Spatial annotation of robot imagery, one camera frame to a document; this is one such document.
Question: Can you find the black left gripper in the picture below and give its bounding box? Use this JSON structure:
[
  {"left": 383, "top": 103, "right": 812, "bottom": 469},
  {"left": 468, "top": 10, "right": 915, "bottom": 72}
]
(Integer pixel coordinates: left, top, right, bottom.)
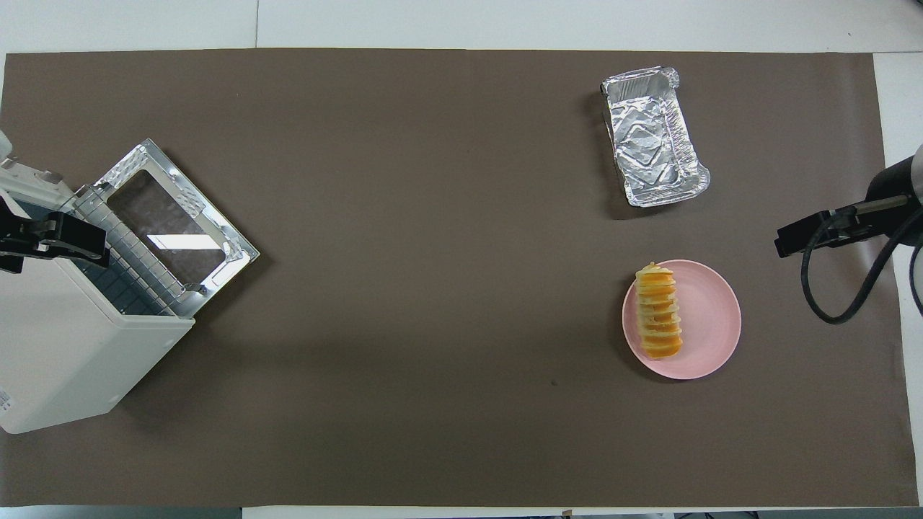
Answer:
[{"left": 0, "top": 195, "right": 110, "bottom": 275}]

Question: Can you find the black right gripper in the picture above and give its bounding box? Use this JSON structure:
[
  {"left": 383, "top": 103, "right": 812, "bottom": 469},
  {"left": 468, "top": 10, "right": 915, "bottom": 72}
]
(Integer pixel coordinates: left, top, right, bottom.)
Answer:
[{"left": 775, "top": 153, "right": 923, "bottom": 258}]

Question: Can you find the sliced orange bread loaf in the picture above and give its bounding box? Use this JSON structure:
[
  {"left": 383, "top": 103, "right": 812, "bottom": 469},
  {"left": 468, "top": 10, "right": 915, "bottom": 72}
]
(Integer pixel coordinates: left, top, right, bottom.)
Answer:
[{"left": 635, "top": 262, "right": 683, "bottom": 360}]

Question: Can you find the aluminium foil tray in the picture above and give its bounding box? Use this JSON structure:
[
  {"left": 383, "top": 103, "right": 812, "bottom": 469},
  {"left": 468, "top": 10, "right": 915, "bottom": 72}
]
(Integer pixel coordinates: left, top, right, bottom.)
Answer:
[{"left": 601, "top": 66, "right": 711, "bottom": 208}]

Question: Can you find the cream toaster oven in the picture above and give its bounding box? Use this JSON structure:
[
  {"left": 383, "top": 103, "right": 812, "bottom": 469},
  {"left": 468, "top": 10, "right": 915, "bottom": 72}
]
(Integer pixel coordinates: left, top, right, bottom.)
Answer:
[{"left": 0, "top": 162, "right": 195, "bottom": 435}]

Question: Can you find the pink round plate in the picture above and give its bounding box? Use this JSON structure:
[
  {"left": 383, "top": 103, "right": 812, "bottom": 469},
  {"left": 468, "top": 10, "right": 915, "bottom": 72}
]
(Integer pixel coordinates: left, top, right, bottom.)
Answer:
[{"left": 622, "top": 259, "right": 742, "bottom": 381}]

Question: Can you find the brown table mat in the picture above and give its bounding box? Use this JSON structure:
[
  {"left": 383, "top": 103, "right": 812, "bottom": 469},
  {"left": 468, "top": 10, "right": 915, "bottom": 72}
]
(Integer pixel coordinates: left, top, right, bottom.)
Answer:
[{"left": 0, "top": 48, "right": 920, "bottom": 507}]

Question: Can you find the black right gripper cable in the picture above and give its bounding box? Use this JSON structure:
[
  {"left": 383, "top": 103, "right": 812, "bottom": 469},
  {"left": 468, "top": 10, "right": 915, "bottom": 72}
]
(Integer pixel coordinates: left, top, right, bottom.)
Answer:
[{"left": 799, "top": 195, "right": 923, "bottom": 325}]

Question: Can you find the wire oven rack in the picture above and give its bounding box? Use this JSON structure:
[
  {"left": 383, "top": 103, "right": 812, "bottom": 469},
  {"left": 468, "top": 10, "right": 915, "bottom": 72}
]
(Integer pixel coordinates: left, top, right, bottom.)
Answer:
[{"left": 72, "top": 186, "right": 181, "bottom": 318}]

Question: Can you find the glass oven door chrome frame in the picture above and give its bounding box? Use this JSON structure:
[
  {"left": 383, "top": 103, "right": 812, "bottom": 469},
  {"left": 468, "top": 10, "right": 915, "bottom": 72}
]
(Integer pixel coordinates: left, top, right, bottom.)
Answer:
[{"left": 92, "top": 138, "right": 260, "bottom": 319}]

